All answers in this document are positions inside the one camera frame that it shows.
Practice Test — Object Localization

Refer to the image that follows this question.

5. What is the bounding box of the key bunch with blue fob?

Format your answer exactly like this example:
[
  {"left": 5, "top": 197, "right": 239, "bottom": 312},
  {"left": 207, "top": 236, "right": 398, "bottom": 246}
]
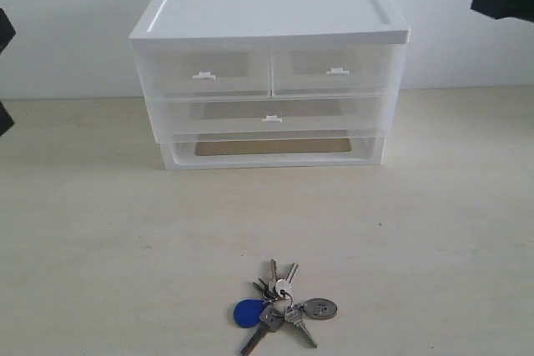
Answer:
[{"left": 232, "top": 259, "right": 338, "bottom": 355}]

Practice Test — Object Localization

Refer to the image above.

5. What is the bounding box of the white plastic drawer cabinet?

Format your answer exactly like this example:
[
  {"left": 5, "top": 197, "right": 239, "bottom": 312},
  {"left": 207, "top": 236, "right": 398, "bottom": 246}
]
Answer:
[{"left": 129, "top": 0, "right": 410, "bottom": 170}]

